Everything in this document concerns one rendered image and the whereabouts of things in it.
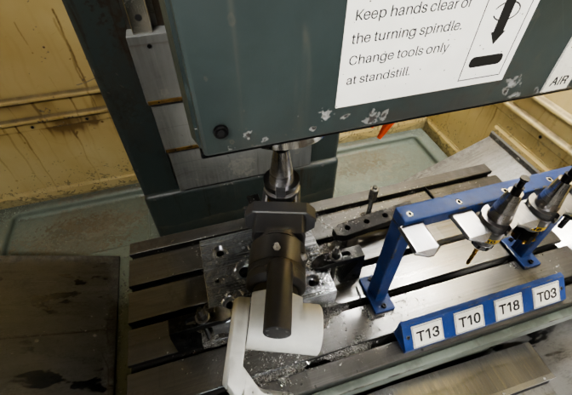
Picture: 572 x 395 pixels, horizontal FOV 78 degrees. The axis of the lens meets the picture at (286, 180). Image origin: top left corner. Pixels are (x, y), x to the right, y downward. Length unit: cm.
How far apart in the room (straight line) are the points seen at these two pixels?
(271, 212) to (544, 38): 41
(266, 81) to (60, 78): 123
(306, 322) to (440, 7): 38
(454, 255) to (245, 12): 97
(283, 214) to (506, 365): 81
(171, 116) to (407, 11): 82
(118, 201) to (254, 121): 147
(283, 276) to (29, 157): 135
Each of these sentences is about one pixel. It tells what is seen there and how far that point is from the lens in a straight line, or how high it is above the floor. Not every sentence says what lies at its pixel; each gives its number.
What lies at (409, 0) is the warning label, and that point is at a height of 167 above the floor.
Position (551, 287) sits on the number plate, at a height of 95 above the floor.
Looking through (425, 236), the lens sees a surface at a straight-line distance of 71.
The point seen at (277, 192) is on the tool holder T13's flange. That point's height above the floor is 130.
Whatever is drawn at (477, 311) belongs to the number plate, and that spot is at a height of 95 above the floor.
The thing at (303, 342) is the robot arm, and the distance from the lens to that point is 50.
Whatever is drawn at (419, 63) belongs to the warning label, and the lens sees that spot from 30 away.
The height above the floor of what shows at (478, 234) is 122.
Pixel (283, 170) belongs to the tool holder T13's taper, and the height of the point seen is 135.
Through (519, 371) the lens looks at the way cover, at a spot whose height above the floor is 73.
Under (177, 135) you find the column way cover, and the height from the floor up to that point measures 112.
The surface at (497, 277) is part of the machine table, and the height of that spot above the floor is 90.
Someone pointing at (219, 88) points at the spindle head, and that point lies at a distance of 25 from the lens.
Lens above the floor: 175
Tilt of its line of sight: 45 degrees down
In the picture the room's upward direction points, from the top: straight up
